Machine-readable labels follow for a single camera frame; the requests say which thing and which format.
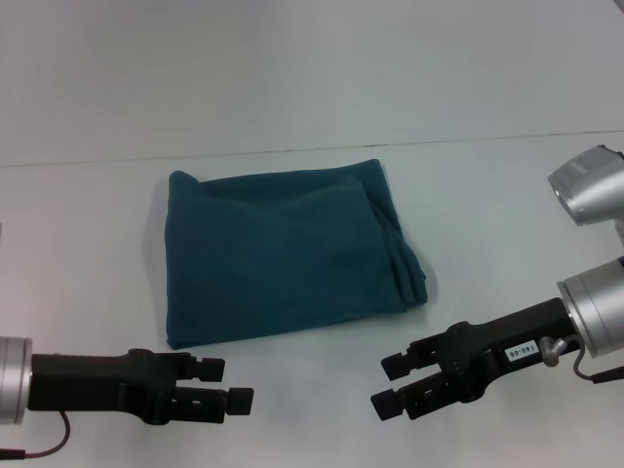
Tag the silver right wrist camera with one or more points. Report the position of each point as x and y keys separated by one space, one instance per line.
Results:
x=590 y=190

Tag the teal blue t-shirt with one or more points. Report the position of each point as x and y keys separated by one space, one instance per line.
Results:
x=292 y=258

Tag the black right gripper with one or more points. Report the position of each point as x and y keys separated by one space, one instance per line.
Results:
x=497 y=351

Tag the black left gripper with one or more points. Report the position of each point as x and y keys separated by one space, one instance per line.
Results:
x=102 y=380

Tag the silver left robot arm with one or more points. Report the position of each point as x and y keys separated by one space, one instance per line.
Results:
x=14 y=380

